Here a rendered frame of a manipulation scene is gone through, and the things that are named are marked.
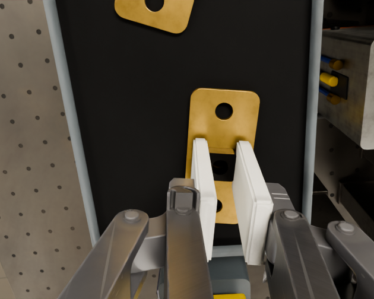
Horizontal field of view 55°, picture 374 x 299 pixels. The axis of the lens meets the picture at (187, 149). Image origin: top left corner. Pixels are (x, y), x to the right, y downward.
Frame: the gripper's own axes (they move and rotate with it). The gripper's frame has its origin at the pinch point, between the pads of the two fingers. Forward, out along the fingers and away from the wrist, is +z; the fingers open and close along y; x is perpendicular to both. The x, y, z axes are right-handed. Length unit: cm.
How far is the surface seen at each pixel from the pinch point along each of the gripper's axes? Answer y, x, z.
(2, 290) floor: -85, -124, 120
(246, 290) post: 3.4, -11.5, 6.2
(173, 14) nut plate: -3.0, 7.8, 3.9
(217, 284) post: 1.1, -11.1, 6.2
